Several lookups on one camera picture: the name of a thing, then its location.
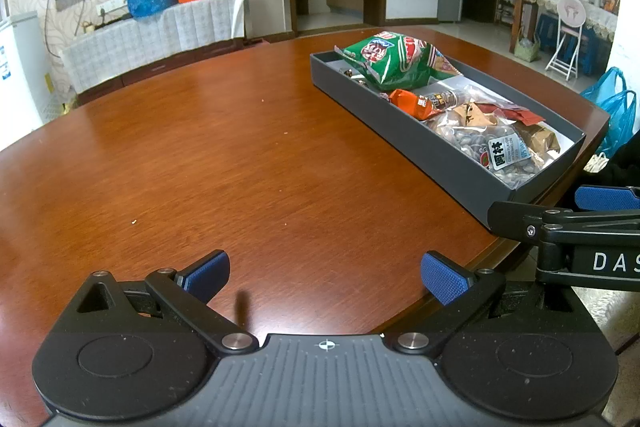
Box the white pink folding chair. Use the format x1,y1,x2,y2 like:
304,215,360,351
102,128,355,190
545,0,587,81

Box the white chest freezer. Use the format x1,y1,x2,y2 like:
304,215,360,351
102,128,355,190
0,10,53,150

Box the grey cardboard box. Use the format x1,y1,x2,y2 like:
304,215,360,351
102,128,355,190
310,51,587,204

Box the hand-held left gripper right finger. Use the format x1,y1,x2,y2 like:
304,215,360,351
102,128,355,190
391,250,583,354

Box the orange snack packet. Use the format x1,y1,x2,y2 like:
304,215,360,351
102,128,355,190
387,89,435,120

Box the blue label seed packet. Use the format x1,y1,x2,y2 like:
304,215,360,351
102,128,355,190
462,129,548,189

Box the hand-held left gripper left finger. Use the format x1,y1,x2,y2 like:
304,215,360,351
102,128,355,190
74,250,260,354

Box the red snack packet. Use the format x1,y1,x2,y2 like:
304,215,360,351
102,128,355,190
487,102,547,126

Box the dark striped snack stick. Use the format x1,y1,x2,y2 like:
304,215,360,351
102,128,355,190
417,90,463,110

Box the green basket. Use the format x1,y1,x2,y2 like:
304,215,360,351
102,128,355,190
514,32,542,62

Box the blue plastic stools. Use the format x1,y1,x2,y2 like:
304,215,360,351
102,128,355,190
535,14,613,75

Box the white checked cloth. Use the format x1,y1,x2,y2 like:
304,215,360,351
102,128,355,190
60,0,248,94

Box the person's black trouser leg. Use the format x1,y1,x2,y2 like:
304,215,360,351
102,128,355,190
565,137,640,208

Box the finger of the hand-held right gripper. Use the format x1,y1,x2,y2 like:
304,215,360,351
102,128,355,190
487,202,640,244
574,185,640,211

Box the green snack bag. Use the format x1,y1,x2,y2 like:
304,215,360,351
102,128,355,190
334,31,463,92

